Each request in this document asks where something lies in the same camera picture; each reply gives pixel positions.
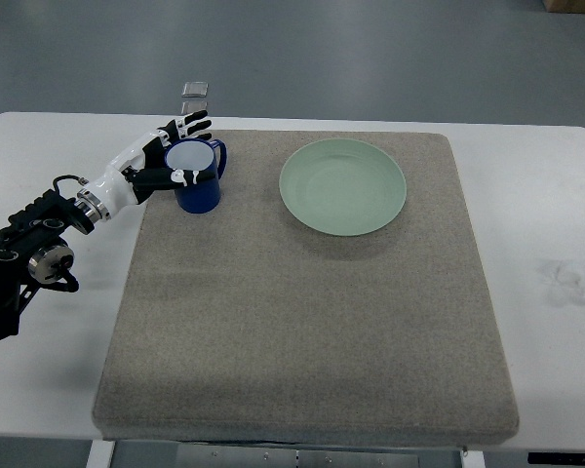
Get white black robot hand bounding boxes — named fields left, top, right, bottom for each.
left=75, top=110, right=212, bottom=223

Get black table control panel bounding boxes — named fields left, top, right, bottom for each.
left=527, top=452, right=585, bottom=466

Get cardboard box corner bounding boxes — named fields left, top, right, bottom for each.
left=542, top=0, right=585, bottom=14

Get blue mug white inside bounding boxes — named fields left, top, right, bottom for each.
left=165, top=138, right=227, bottom=214

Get lower floor socket plate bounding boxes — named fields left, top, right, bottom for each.
left=181, top=100, right=208, bottom=115

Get light green plate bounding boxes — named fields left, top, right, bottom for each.
left=279, top=138, right=408, bottom=237

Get metal table frame bracket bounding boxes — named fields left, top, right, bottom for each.
left=175, top=443, right=420, bottom=468

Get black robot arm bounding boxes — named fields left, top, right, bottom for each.
left=0, top=175, right=94, bottom=340

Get beige fabric mat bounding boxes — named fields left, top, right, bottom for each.
left=92, top=131, right=520, bottom=447

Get upper floor socket plate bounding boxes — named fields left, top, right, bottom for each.
left=181, top=81, right=209, bottom=98

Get floor socket plate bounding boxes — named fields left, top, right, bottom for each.
left=181, top=81, right=209, bottom=98
left=181, top=100, right=208, bottom=115

